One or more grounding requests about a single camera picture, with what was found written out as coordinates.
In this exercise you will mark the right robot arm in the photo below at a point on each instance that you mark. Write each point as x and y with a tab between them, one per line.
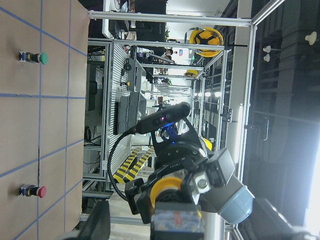
233	203

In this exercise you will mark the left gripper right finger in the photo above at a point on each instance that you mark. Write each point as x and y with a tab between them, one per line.
267	223

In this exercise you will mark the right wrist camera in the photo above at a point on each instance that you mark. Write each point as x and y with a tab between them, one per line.
161	118

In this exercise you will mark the green push button switch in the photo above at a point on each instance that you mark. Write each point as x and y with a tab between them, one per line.
41	57

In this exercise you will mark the yellow push button switch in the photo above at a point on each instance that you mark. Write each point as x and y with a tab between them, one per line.
174	217

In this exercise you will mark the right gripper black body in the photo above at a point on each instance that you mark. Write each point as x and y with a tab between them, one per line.
184	156

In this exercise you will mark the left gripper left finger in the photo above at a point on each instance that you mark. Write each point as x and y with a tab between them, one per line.
96	227

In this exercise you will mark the yellow hard hat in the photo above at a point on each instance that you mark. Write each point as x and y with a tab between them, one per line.
206	36

